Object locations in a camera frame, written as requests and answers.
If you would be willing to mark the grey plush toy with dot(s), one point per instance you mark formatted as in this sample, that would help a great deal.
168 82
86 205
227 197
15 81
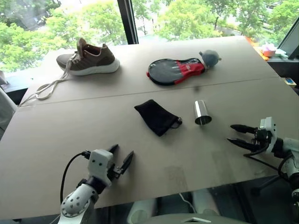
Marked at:
210 58

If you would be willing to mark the shiny steel cup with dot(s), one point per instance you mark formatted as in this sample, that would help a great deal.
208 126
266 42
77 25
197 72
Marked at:
202 113

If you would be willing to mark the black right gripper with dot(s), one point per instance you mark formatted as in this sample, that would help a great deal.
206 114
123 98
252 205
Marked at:
261 137

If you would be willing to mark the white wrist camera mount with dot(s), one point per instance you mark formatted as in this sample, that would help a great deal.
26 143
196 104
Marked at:
99 163
268 123

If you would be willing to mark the dark window frame post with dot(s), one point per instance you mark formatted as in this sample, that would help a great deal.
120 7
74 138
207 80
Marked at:
127 21

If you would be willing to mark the dark monitor edge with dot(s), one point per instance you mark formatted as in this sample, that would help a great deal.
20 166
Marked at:
289 42

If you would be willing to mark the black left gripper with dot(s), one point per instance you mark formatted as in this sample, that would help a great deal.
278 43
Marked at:
116 171

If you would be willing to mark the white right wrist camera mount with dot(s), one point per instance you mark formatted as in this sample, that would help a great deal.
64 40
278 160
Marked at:
268 123

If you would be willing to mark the brown sneaker with white sole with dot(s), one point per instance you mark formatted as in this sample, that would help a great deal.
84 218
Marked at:
93 60

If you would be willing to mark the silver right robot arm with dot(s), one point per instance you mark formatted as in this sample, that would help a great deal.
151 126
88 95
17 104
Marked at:
290 143

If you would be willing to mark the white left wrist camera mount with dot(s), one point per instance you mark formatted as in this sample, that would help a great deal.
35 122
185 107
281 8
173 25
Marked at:
99 163

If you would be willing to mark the white cylinder under table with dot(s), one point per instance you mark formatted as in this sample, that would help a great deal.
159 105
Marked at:
141 210
205 200

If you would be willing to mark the black and red paddle case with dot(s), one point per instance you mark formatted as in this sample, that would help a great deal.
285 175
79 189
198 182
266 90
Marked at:
168 71

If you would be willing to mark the orange and pink container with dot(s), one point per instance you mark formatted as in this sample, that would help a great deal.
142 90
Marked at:
268 50

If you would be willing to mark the silver robot torso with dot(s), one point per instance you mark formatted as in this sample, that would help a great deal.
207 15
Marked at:
187 219

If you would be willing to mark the blue and yellow small box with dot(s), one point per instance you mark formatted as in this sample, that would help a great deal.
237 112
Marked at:
289 81

